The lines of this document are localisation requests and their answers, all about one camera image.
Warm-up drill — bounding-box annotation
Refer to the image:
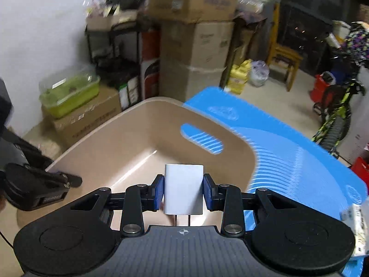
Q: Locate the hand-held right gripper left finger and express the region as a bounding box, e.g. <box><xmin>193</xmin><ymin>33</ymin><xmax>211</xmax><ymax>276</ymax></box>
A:
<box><xmin>69</xmin><ymin>174</ymin><xmax>165</xmax><ymax>236</ymax></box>

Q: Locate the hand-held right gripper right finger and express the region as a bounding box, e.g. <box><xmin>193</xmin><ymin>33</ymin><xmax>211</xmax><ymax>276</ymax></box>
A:
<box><xmin>203</xmin><ymin>174</ymin><xmax>299</xmax><ymax>236</ymax></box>

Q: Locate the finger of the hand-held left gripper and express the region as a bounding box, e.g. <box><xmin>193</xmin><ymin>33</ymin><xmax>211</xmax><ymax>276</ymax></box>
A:
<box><xmin>43</xmin><ymin>171</ymin><xmax>83</xmax><ymax>189</ymax></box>

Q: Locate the white charger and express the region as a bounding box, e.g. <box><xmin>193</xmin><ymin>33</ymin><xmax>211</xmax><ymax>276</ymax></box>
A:
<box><xmin>164</xmin><ymin>164</ymin><xmax>205</xmax><ymax>226</ymax></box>

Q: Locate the beige plastic basin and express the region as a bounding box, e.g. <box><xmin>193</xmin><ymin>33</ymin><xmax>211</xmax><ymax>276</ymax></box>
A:
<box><xmin>17</xmin><ymin>96</ymin><xmax>258</xmax><ymax>231</ymax></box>

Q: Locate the low cardboard box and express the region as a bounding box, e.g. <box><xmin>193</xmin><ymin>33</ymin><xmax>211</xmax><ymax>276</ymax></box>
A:
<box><xmin>42</xmin><ymin>85</ymin><xmax>123</xmax><ymax>151</ymax></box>

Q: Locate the green container with clear lid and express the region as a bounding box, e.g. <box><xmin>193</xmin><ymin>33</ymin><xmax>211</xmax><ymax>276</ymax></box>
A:
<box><xmin>39</xmin><ymin>65</ymin><xmax>101</xmax><ymax>119</ymax></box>

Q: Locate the blue silicone mat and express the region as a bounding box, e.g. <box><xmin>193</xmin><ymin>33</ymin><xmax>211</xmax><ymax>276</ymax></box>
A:
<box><xmin>184</xmin><ymin>86</ymin><xmax>369</xmax><ymax>277</ymax></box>

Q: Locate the taped cardboard box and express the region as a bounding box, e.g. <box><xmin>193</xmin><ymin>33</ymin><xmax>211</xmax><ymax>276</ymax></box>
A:
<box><xmin>158</xmin><ymin>63</ymin><xmax>229</xmax><ymax>103</ymax></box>

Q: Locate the yellow oil bottle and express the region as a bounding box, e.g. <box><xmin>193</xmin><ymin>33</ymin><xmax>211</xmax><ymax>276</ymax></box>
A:
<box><xmin>226</xmin><ymin>59</ymin><xmax>253</xmax><ymax>95</ymax></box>

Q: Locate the white plastic bag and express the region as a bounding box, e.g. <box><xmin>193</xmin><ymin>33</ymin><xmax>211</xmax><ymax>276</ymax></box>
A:
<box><xmin>248</xmin><ymin>60</ymin><xmax>271</xmax><ymax>87</ymax></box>

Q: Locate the red and white box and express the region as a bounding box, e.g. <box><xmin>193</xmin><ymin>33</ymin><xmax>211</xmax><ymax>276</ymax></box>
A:
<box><xmin>140</xmin><ymin>30</ymin><xmax>161</xmax><ymax>101</ymax></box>

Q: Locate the black shelf rack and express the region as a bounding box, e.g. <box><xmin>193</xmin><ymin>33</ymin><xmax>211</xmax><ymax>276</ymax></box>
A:
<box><xmin>85</xmin><ymin>20</ymin><xmax>162</xmax><ymax>113</ymax></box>

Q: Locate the tall cardboard box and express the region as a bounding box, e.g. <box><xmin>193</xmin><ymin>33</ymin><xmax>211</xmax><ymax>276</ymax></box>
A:
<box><xmin>158</xmin><ymin>20</ymin><xmax>235</xmax><ymax>70</ymax></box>

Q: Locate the green black bicycle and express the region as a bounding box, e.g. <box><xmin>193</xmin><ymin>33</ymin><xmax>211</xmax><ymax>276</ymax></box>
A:
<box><xmin>312</xmin><ymin>49</ymin><xmax>366</xmax><ymax>158</ymax></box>

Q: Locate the patterned tissue pack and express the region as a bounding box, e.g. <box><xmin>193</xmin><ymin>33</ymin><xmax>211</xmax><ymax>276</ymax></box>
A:
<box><xmin>339</xmin><ymin>196</ymin><xmax>369</xmax><ymax>258</ymax></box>

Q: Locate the red bag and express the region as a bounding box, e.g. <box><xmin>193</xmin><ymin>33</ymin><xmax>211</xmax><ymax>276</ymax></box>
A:
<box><xmin>350</xmin><ymin>156</ymin><xmax>369</xmax><ymax>187</ymax></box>

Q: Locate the wooden chair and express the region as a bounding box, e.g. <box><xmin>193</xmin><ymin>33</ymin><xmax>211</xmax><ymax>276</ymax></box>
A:
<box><xmin>267</xmin><ymin>4</ymin><xmax>304</xmax><ymax>92</ymax></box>

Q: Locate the beige open box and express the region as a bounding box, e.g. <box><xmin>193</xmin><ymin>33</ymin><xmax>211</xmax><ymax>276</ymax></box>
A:
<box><xmin>86</xmin><ymin>9</ymin><xmax>139</xmax><ymax>32</ymax></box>

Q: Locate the dark glass door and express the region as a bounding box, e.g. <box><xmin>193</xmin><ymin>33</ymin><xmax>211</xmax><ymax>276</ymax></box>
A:
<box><xmin>277</xmin><ymin>0</ymin><xmax>336</xmax><ymax>74</ymax></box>

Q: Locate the wide printed cardboard box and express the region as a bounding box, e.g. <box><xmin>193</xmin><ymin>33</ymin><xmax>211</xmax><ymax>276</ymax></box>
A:
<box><xmin>147</xmin><ymin>0</ymin><xmax>240</xmax><ymax>24</ymax></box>

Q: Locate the floral cloth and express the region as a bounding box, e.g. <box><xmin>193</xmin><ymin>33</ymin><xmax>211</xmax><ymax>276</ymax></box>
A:
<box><xmin>342</xmin><ymin>21</ymin><xmax>369</xmax><ymax>69</ymax></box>

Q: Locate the black cable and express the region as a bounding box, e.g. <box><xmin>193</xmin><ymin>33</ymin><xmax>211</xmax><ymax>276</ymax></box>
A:
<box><xmin>0</xmin><ymin>230</ymin><xmax>14</xmax><ymax>249</ymax></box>

